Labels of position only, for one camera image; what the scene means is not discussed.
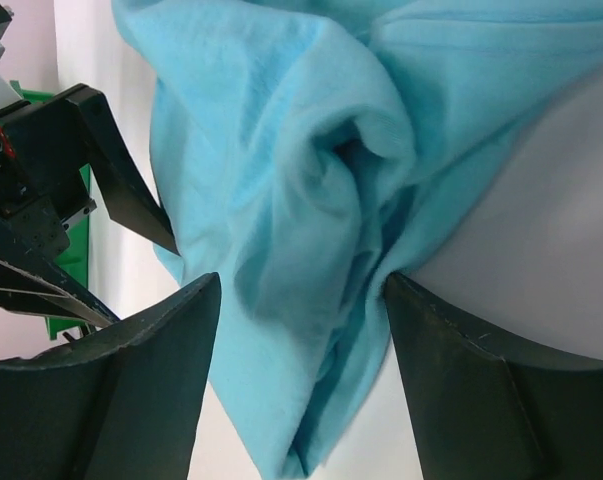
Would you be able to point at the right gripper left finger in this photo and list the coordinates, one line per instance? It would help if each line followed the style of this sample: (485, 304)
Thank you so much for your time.
(121, 403)

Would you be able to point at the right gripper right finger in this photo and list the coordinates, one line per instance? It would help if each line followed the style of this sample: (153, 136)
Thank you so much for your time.
(485, 403)

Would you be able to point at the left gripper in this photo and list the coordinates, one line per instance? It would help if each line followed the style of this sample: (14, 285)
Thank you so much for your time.
(45, 149)

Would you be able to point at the light blue t-shirt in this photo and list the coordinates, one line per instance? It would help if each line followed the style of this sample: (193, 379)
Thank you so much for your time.
(305, 150)

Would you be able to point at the green plastic bin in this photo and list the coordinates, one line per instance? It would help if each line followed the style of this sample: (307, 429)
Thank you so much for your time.
(74, 260)

